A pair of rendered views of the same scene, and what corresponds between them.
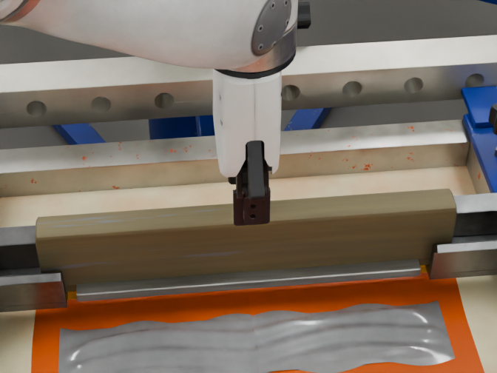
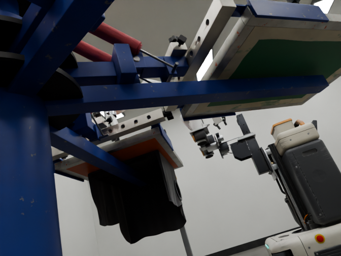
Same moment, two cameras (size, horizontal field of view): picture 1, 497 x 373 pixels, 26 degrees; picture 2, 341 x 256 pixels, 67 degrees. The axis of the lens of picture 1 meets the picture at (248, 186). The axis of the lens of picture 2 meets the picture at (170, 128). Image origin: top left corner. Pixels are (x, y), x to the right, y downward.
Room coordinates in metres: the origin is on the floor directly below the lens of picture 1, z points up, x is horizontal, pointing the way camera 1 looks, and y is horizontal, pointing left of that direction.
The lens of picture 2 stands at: (2.02, 0.59, 0.45)
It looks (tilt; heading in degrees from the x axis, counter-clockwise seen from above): 23 degrees up; 191
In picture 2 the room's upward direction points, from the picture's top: 18 degrees counter-clockwise
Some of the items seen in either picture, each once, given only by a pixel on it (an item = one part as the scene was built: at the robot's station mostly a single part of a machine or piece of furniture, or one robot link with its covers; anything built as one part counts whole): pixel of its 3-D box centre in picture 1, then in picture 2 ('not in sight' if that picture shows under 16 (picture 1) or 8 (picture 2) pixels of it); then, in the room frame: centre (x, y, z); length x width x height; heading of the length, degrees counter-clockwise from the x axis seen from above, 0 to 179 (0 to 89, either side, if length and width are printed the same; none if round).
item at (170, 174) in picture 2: not in sight; (168, 187); (0.41, 0.16, 0.77); 0.46 x 0.09 x 0.36; 6
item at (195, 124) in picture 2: not in sight; (198, 122); (0.16, 0.46, 1.21); 0.16 x 0.13 x 0.15; 92
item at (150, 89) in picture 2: not in sight; (204, 91); (1.17, 0.59, 0.90); 1.24 x 0.06 x 0.06; 126
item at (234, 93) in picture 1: (248, 91); (112, 123); (0.69, 0.00, 1.20); 0.10 x 0.08 x 0.11; 6
